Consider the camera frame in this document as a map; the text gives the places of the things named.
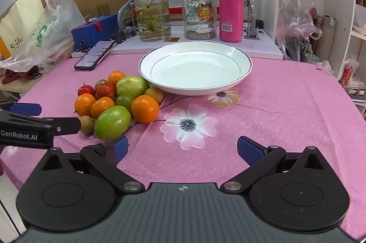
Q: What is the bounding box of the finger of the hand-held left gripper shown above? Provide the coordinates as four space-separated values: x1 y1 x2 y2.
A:
0 101 42 117
43 117 82 135

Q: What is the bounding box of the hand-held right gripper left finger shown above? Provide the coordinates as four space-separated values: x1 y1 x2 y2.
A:
40 135 145 194

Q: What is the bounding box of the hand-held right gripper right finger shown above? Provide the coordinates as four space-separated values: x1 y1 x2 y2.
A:
221 136 328 194

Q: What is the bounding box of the brown longan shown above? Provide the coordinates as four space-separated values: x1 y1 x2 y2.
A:
79 116 95 134
144 87 164 103

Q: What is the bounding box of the large green jujube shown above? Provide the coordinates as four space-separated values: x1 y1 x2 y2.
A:
94 106 132 141
116 76 150 98

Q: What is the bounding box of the orange tangerine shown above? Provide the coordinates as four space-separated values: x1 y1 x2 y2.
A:
91 97 115 119
75 93 97 117
108 70 126 86
131 95 160 123

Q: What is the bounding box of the red wax apple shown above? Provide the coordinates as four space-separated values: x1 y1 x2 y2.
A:
77 84 96 97
95 82 116 100

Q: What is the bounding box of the white plate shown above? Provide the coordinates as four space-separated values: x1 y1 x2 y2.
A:
139 41 253 96

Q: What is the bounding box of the dark red cloth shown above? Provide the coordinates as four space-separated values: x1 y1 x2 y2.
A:
0 66 43 85

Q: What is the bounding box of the pink floral tablecloth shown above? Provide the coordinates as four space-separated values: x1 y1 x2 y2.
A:
0 56 366 240

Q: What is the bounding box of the black smartphone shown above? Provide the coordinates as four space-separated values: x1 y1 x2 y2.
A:
74 40 116 71

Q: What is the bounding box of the paper bag with green print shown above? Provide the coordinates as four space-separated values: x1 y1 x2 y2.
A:
0 0 46 61

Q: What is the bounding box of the blue box device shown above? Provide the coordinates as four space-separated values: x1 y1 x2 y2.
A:
71 14 119 53

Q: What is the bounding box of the red packet in clear wrap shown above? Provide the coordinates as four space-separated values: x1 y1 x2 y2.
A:
342 59 359 88

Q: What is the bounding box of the grey metal lever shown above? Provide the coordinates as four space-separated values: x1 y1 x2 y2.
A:
116 0 138 38

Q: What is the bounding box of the crumpled clear plastic bag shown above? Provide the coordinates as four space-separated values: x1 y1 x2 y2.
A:
276 0 323 62

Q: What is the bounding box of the red-capped bottle with plants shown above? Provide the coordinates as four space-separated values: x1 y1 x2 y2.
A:
134 0 172 42

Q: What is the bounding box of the pink water bottle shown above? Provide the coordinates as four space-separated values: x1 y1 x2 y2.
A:
219 0 254 43

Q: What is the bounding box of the labelled clear plastic jar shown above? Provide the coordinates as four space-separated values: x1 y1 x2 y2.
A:
179 0 219 40

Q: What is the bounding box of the white shelf unit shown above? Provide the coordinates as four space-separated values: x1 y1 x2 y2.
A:
323 0 366 80

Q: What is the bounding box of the grey metal bracket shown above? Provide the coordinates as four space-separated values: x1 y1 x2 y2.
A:
244 0 261 40

